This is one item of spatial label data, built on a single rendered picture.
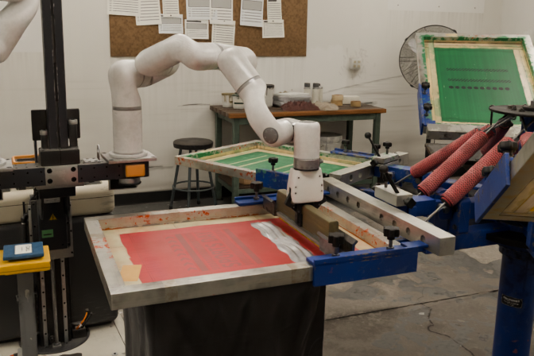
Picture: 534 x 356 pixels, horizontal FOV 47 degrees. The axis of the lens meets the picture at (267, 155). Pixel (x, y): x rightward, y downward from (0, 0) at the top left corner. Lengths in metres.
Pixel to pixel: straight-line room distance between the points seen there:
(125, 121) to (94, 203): 0.68
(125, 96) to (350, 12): 4.34
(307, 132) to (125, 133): 0.64
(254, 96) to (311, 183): 0.30
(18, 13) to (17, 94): 3.50
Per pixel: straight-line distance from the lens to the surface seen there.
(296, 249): 1.71
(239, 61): 1.79
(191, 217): 1.96
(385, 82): 6.39
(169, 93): 5.52
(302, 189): 1.75
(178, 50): 1.85
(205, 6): 5.56
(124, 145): 2.04
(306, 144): 1.71
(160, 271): 1.58
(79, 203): 2.62
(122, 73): 2.00
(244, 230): 1.87
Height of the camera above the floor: 1.55
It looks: 12 degrees down
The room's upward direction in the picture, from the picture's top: 1 degrees clockwise
